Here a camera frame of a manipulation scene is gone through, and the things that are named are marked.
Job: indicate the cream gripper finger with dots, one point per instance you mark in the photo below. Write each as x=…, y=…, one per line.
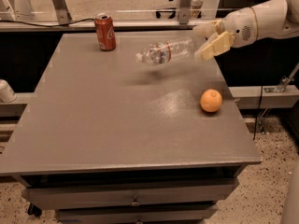
x=207, y=29
x=214, y=46

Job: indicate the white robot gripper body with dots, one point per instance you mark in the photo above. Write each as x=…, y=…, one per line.
x=240, y=27

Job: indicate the clear plastic water bottle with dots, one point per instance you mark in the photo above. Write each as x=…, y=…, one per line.
x=167, y=51

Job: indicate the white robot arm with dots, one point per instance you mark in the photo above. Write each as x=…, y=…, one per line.
x=277, y=19

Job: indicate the orange fruit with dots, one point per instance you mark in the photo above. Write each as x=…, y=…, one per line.
x=211, y=101

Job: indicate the orange soda can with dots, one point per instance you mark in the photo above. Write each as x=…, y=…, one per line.
x=105, y=32

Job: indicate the grey drawer cabinet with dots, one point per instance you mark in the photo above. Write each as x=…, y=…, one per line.
x=101, y=118

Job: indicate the upper grey drawer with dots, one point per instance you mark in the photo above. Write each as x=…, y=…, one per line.
x=136, y=194

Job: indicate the grey drawer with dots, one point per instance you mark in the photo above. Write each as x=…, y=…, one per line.
x=136, y=194
x=137, y=215

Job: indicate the lower grey drawer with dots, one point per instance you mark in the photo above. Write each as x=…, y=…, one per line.
x=137, y=215

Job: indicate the black caster wheel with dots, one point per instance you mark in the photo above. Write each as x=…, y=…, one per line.
x=34, y=210

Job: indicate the grey metal post centre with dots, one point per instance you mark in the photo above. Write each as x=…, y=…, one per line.
x=183, y=11

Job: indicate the grey metal bracket left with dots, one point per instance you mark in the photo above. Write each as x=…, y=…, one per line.
x=62, y=13

